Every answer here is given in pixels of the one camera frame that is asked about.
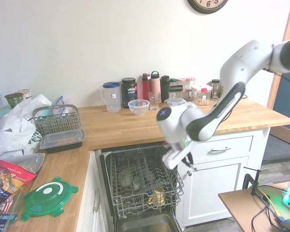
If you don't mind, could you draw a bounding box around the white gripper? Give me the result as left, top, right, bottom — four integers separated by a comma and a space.
162, 141, 196, 170

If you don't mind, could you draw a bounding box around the dishwasher with open door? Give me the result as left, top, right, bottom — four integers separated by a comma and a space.
98, 142, 185, 232

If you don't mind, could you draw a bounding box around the white cabinet with drawer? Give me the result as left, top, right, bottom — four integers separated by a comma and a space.
175, 126, 272, 227

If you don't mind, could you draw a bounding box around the glass container with teal lid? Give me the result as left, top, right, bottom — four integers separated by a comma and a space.
167, 97, 186, 107

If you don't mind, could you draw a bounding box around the clear glass jar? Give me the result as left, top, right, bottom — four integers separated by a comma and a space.
117, 170, 133, 187

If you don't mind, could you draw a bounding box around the clear canister with white lid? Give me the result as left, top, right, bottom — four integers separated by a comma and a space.
191, 84, 213, 106

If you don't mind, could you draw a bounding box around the clear drinking glass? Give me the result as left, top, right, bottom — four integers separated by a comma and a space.
148, 91, 160, 111

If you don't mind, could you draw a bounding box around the small wooden robot table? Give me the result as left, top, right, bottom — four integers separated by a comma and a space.
218, 182, 290, 232

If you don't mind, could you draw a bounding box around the black metal clamp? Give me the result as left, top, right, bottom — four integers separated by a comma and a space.
242, 166, 262, 197

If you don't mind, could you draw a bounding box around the clear plastic bowl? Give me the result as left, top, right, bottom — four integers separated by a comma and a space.
127, 99, 150, 116

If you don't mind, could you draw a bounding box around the dark green water bottle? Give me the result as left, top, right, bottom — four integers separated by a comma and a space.
160, 75, 171, 104

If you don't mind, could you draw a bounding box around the jar with red checked lid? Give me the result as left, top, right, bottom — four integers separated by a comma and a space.
186, 77, 196, 101
176, 77, 187, 90

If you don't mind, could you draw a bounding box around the spice jar with black lid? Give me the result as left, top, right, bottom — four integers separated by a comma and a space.
211, 79, 221, 101

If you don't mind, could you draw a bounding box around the red water bottle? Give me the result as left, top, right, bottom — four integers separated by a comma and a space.
142, 72, 152, 101

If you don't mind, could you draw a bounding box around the pink water bottle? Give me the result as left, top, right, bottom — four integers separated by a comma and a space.
150, 70, 161, 98

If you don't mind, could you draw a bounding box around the black Vega Sport tub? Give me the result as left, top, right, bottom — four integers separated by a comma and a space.
121, 77, 139, 109

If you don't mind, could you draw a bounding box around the dark grey floor mat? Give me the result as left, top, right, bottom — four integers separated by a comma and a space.
261, 133, 290, 165

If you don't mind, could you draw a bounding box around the clear pitcher with blue lid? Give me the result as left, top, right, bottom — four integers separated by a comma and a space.
99, 82, 120, 114

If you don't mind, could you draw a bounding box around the dark blue door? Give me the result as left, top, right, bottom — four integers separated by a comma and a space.
272, 72, 290, 127

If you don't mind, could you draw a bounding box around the black takeout container clear lid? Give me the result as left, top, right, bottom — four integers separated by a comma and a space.
39, 128, 86, 154

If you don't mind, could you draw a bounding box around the grey plastic cutlery basket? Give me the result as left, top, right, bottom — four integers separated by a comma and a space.
32, 104, 83, 136

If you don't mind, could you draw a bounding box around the clear zip bag blue seal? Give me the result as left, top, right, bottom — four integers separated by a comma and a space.
50, 96, 71, 115

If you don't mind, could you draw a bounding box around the round green container lid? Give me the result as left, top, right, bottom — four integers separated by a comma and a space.
20, 176, 79, 221

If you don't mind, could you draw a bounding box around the red snack bag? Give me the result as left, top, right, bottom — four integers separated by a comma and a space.
0, 159, 37, 194

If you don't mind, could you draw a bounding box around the white yoghurt cup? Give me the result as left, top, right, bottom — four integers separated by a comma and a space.
15, 88, 33, 101

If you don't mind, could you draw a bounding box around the white plastic shopping bag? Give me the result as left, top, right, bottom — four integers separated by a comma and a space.
0, 94, 53, 159

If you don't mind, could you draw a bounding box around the dark green cup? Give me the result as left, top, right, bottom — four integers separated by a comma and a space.
4, 93, 24, 109

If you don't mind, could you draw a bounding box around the blue snack packet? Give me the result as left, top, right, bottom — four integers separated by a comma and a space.
0, 213, 18, 232

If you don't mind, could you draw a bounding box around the silver drawer handle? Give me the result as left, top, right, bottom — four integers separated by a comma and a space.
210, 145, 232, 154

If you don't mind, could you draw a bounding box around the grey wire dishwasher rack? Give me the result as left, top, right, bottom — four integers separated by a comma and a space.
104, 144, 185, 218

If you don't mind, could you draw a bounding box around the black cable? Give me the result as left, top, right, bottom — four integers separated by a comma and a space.
248, 186, 290, 232

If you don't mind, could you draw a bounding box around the yellow cable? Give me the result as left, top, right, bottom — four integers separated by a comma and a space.
258, 187, 285, 219

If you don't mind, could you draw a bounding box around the white cabinet with silver handle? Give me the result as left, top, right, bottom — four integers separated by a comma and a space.
75, 149, 117, 232

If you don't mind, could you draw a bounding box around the round dark wall clock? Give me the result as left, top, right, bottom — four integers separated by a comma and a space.
187, 0, 229, 15

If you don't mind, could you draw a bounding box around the wooden door frame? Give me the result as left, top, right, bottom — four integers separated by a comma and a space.
266, 0, 290, 110

